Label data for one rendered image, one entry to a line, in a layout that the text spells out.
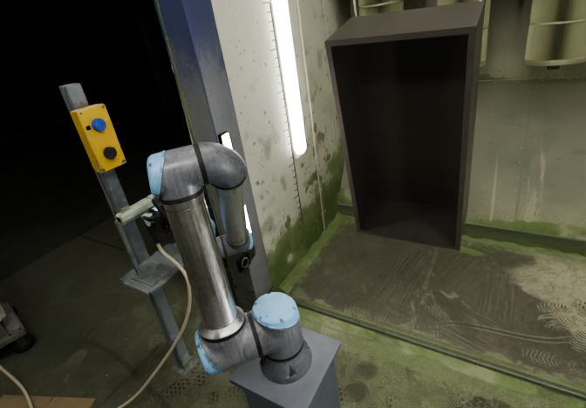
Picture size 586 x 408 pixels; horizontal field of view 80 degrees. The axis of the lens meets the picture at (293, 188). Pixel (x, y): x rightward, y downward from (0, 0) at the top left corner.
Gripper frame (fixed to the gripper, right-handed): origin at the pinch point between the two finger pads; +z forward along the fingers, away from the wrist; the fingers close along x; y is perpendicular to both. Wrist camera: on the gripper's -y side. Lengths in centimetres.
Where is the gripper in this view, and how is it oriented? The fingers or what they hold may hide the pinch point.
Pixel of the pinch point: (145, 211)
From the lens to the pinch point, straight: 165.5
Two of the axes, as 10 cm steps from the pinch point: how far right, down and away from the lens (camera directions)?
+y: 1.4, 8.9, 4.4
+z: -8.6, -1.1, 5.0
